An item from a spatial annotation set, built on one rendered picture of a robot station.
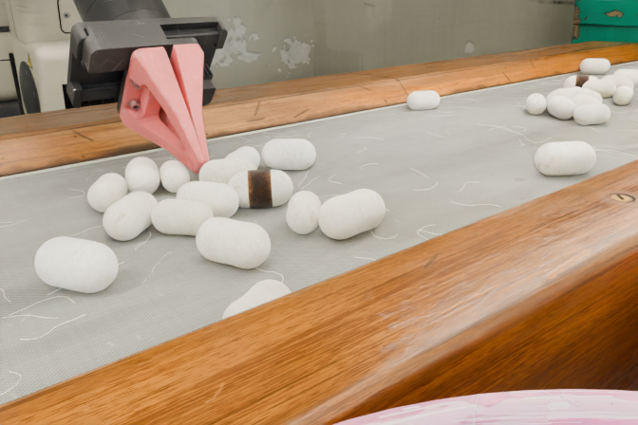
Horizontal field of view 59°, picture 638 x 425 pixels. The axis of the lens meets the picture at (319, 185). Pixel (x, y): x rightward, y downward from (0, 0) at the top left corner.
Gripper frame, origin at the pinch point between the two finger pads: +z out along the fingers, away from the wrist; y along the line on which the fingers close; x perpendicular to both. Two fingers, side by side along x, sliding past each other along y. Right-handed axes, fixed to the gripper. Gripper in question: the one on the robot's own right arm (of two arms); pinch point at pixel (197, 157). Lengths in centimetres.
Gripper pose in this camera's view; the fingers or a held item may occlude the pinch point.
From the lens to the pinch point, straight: 36.7
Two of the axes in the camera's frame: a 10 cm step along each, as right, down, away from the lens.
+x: -3.8, 5.6, 7.4
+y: 7.9, -2.1, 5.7
